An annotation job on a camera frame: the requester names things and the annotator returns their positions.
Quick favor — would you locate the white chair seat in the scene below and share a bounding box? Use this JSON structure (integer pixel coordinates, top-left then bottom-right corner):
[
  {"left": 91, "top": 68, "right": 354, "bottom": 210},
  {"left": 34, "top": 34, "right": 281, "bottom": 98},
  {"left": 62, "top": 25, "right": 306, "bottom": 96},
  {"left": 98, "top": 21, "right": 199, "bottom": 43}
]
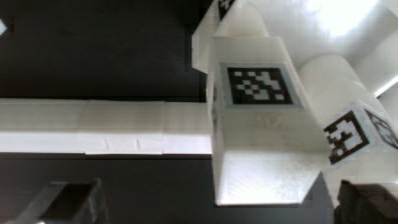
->
[{"left": 192, "top": 0, "right": 398, "bottom": 93}]

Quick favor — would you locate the white chair leg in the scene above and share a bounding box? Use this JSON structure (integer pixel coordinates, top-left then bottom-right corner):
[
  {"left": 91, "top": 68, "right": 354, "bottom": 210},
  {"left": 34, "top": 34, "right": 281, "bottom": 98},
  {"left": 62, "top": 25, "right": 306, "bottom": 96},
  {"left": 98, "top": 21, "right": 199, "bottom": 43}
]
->
[
  {"left": 299, "top": 54, "right": 398, "bottom": 205},
  {"left": 212, "top": 37, "right": 325, "bottom": 206}
]

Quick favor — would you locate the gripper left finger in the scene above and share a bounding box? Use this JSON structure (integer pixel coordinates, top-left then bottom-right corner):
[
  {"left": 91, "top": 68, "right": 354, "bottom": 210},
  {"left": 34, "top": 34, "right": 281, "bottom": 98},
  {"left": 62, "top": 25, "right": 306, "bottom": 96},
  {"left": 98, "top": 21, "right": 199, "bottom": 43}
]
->
[{"left": 16, "top": 179, "right": 107, "bottom": 224}]

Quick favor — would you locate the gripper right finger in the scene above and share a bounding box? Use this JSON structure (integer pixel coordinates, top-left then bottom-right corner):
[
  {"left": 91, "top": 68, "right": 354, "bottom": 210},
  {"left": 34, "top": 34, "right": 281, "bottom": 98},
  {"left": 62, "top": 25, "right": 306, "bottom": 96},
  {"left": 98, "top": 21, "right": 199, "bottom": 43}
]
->
[{"left": 334, "top": 180, "right": 398, "bottom": 224}]

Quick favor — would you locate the white U-shaped fence frame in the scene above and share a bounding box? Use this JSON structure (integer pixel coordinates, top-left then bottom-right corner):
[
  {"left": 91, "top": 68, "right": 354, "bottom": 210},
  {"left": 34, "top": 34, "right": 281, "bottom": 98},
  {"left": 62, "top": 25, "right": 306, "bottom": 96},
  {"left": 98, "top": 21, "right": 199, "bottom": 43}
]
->
[{"left": 0, "top": 98, "right": 212, "bottom": 155}]

